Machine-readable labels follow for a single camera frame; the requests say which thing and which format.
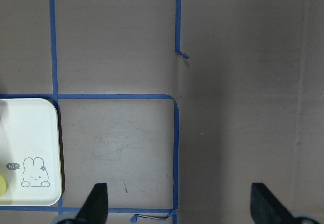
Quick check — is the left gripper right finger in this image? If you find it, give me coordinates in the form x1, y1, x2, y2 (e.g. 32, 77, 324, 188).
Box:
250, 183, 294, 223

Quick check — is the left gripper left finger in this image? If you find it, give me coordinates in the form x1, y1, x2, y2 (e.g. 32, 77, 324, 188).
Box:
75, 183, 108, 223

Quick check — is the cream serving tray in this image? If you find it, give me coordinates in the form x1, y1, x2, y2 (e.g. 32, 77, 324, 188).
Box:
1, 98, 62, 206

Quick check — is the yellow plastic cup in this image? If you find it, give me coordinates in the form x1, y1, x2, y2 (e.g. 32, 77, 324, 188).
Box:
0, 175, 7, 196

